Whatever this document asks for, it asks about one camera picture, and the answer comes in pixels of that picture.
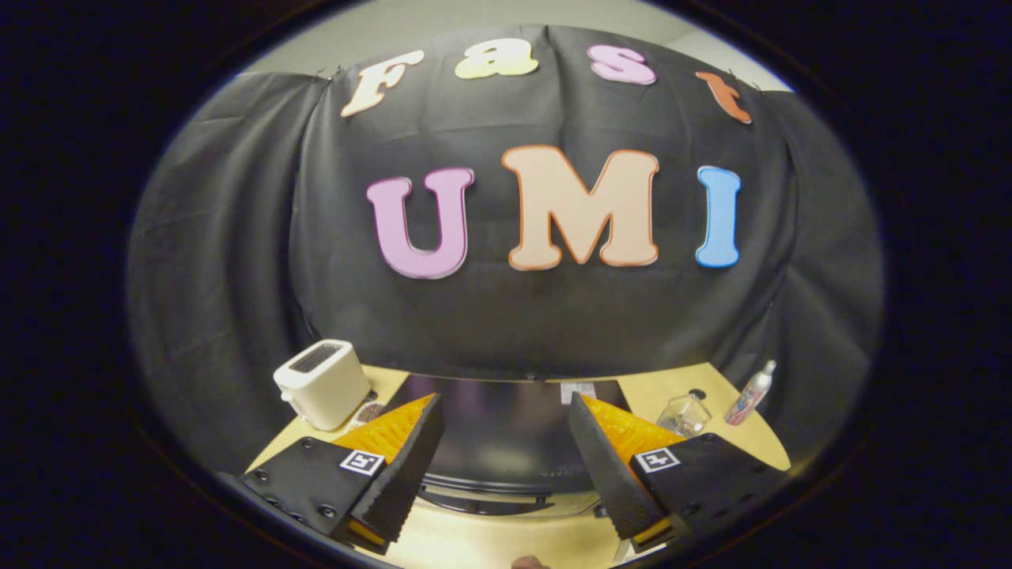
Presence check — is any black toaster oven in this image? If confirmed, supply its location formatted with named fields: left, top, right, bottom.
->
left=385, top=375, right=635, bottom=518

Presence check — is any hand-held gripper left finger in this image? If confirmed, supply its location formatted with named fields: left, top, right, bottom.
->
left=237, top=392, right=446, bottom=556

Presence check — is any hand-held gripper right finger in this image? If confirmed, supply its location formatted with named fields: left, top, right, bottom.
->
left=569, top=392, right=792, bottom=553

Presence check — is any white pink spray bottle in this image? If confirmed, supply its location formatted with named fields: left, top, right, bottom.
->
left=724, top=360, right=778, bottom=428

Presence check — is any clear glass container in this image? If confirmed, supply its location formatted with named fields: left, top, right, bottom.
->
left=655, top=388, right=713, bottom=439

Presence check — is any white pop-up toaster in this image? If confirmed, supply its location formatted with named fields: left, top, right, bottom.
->
left=273, top=339, right=372, bottom=432

